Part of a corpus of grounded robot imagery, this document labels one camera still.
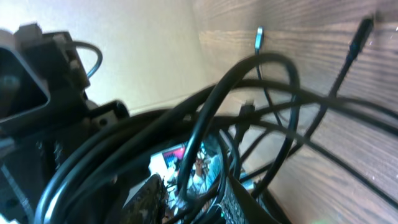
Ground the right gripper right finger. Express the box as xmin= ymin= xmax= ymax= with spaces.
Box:
xmin=222 ymin=175 xmax=279 ymax=224

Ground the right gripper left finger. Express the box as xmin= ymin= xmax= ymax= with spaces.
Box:
xmin=119 ymin=174 xmax=167 ymax=224

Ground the black multi-head cable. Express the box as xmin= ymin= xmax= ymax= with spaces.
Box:
xmin=33 ymin=17 xmax=398 ymax=224

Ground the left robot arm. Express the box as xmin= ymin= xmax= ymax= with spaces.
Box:
xmin=1 ymin=24 xmax=129 ymax=223

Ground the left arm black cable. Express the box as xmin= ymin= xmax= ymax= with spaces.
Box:
xmin=70 ymin=40 xmax=104 ymax=80

